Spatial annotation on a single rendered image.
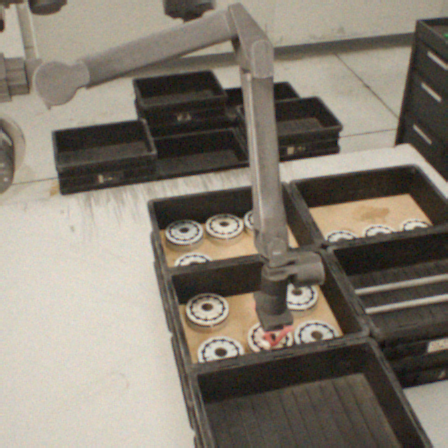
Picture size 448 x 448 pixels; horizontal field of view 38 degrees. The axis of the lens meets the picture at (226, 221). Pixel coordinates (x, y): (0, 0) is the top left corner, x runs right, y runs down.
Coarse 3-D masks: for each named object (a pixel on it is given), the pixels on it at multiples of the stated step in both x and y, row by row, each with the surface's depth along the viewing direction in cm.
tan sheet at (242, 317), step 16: (240, 304) 160; (320, 304) 160; (240, 320) 155; (256, 320) 155; (304, 320) 155; (320, 320) 155; (192, 336) 151; (208, 336) 151; (240, 336) 151; (192, 352) 148
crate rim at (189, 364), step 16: (176, 272) 154; (192, 272) 154; (336, 272) 154; (176, 304) 146; (352, 304) 146; (176, 320) 142; (336, 336) 138; (352, 336) 138; (368, 336) 139; (256, 352) 135; (272, 352) 135; (192, 368) 131
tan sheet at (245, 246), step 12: (204, 228) 183; (204, 240) 179; (240, 240) 179; (252, 240) 179; (168, 252) 175; (180, 252) 175; (192, 252) 175; (204, 252) 175; (216, 252) 175; (228, 252) 175; (240, 252) 175; (252, 252) 175; (168, 264) 171
